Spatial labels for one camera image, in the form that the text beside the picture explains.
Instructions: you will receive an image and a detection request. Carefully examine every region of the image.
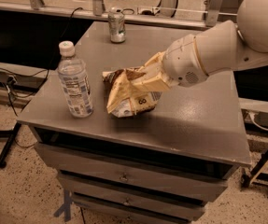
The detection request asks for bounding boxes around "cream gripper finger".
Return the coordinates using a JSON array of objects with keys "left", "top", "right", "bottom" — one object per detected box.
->
[
  {"left": 125, "top": 67, "right": 146, "bottom": 78},
  {"left": 121, "top": 77, "right": 145, "bottom": 98}
]

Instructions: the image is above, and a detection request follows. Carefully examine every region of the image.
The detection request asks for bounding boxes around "brown sea salt chip bag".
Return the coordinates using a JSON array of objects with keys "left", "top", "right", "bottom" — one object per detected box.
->
[{"left": 102, "top": 68, "right": 162, "bottom": 118}]

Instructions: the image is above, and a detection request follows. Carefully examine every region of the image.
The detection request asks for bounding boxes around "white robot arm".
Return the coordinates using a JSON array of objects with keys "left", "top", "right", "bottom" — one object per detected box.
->
[{"left": 120, "top": 0, "right": 268, "bottom": 99}]

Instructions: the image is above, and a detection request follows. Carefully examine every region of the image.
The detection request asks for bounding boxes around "clear plastic water bottle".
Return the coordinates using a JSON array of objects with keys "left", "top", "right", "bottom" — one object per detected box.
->
[{"left": 57, "top": 41, "right": 93, "bottom": 118}]

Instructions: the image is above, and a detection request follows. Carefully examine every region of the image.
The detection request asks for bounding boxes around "green soda can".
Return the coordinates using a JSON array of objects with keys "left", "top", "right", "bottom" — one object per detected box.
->
[{"left": 108, "top": 7, "right": 126, "bottom": 43}]

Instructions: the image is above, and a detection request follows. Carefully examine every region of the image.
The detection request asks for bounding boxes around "grey drawer cabinet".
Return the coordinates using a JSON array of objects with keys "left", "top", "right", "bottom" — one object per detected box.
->
[{"left": 16, "top": 21, "right": 253, "bottom": 224}]

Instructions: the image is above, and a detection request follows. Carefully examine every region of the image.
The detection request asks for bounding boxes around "top grey drawer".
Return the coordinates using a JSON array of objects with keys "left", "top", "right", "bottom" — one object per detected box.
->
[{"left": 35, "top": 143, "right": 227, "bottom": 202}]

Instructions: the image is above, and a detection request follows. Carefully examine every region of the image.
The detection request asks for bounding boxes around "grey drawer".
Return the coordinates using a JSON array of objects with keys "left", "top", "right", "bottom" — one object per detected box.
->
[
  {"left": 35, "top": 143, "right": 227, "bottom": 202},
  {"left": 70, "top": 193, "right": 191, "bottom": 224},
  {"left": 57, "top": 173, "right": 205, "bottom": 223}
]

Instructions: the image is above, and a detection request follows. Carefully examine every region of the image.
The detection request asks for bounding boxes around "middle grey drawer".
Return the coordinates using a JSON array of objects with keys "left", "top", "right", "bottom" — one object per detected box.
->
[{"left": 57, "top": 173, "right": 205, "bottom": 223}]

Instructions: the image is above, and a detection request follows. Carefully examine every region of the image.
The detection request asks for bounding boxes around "bottom grey drawer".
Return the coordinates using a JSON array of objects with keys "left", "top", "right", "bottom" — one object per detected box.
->
[{"left": 70, "top": 193, "right": 191, "bottom": 224}]

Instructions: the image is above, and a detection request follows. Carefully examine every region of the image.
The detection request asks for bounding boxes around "yellow black stand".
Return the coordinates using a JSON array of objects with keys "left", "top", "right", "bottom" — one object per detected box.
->
[{"left": 240, "top": 137, "right": 268, "bottom": 200}]

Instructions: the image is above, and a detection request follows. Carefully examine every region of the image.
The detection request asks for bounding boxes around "black stand leg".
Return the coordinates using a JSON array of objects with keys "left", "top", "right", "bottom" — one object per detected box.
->
[{"left": 0, "top": 123, "right": 21, "bottom": 168}]

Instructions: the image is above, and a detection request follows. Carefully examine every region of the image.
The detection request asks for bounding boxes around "white cable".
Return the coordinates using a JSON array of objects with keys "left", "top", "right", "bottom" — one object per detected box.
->
[{"left": 247, "top": 110, "right": 268, "bottom": 133}]

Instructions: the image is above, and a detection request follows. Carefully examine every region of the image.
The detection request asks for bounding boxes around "metal window rail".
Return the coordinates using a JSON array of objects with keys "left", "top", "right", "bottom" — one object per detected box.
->
[{"left": 0, "top": 0, "right": 237, "bottom": 28}]

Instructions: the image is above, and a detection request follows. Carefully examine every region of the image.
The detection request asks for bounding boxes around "black cable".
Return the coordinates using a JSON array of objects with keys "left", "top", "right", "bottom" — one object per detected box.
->
[{"left": 0, "top": 7, "right": 84, "bottom": 149}]

